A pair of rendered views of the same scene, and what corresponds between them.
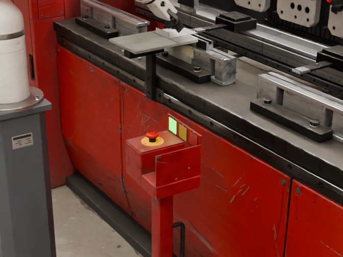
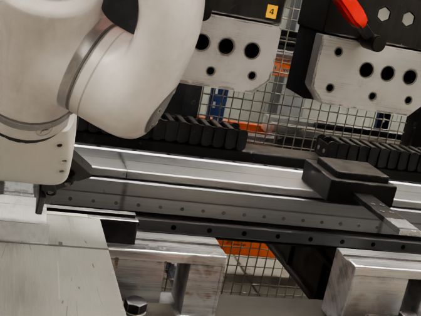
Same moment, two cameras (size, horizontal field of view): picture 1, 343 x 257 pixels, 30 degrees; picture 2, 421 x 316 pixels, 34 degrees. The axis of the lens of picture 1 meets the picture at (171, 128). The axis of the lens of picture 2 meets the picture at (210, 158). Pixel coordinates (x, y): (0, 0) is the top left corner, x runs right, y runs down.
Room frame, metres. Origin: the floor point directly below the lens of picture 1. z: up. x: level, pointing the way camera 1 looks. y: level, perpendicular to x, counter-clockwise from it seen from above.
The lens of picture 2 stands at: (1.87, 0.60, 1.30)
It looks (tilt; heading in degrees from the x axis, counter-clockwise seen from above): 15 degrees down; 287
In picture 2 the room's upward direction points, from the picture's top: 11 degrees clockwise
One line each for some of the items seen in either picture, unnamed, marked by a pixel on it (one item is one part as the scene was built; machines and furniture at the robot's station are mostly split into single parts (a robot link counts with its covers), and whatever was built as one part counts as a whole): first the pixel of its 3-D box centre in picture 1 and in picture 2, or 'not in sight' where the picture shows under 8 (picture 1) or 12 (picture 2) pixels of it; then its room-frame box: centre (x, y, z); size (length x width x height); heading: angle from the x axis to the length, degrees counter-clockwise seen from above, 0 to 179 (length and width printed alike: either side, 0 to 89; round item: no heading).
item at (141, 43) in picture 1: (153, 40); (19, 268); (2.20, 0.07, 1.00); 0.26 x 0.18 x 0.01; 125
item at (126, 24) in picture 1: (113, 20); not in sight; (2.74, 0.26, 0.92); 0.50 x 0.06 x 0.10; 35
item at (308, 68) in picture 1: (325, 61); (369, 195); (1.94, -0.49, 1.01); 0.26 x 0.12 x 0.05; 125
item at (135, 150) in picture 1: (162, 155); not in sight; (1.78, 0.03, 0.75); 0.20 x 0.16 x 0.18; 31
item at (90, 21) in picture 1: (96, 27); not in sight; (2.75, 0.34, 0.89); 0.30 x 0.05 x 0.03; 35
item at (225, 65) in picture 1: (195, 56); (59, 271); (2.24, -0.09, 0.92); 0.39 x 0.06 x 0.10; 35
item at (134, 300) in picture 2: (196, 68); (135, 305); (2.14, -0.09, 0.91); 0.03 x 0.03 x 0.02
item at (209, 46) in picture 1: (193, 39); (50, 221); (2.26, -0.08, 0.99); 0.20 x 0.03 x 0.03; 35
